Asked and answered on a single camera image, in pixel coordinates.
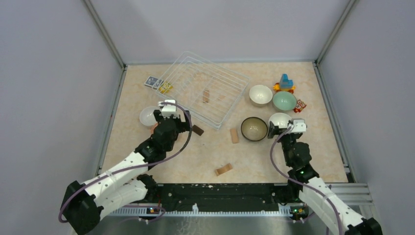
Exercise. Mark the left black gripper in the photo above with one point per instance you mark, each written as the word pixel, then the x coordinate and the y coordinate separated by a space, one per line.
pixel 184 126

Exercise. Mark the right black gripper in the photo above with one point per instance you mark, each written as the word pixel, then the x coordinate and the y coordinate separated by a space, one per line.
pixel 274 130

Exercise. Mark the white ceramic bowl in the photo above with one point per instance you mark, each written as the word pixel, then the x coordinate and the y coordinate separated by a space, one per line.
pixel 279 120

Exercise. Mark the plain white bowl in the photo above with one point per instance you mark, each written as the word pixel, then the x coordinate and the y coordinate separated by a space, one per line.
pixel 146 116

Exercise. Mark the dark teal patterned bowl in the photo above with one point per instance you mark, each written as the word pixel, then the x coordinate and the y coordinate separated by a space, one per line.
pixel 254 129

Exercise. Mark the light green ceramic bowl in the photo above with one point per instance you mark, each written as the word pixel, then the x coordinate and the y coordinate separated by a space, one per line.
pixel 284 101

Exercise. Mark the beige ceramic bowl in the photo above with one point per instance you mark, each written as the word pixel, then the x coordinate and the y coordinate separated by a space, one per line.
pixel 260 95

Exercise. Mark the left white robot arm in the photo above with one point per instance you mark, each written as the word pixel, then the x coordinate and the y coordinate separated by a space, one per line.
pixel 88 203

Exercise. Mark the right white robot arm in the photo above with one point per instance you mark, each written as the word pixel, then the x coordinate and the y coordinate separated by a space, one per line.
pixel 305 184

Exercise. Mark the wooden block in rack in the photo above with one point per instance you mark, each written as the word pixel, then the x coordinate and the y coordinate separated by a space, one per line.
pixel 206 96

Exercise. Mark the dark brown block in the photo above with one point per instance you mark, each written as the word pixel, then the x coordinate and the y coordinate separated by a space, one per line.
pixel 197 130

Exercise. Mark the red owl toy block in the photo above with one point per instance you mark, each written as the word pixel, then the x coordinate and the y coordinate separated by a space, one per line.
pixel 299 107

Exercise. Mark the small yellow patterned tile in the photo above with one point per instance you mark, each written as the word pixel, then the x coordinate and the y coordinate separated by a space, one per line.
pixel 165 87

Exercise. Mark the light wooden block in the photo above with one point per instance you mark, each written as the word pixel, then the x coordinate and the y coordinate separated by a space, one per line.
pixel 234 135

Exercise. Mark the blue yellow toy train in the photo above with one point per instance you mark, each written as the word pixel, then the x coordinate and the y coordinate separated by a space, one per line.
pixel 284 84

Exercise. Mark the notched wooden block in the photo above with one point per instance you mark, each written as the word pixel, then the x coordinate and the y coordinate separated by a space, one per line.
pixel 223 169

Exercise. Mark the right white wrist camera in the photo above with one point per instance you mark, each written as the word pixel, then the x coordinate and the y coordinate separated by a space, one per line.
pixel 296 125

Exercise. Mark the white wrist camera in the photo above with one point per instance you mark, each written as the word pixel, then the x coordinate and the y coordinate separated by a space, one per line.
pixel 168 108
pixel 296 125

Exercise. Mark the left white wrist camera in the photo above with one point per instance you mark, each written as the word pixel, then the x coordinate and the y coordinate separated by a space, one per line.
pixel 168 108

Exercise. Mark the white wire dish rack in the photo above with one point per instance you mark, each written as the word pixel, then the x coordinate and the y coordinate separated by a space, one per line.
pixel 191 74

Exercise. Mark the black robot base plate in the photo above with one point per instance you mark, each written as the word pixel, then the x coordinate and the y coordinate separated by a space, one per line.
pixel 242 197

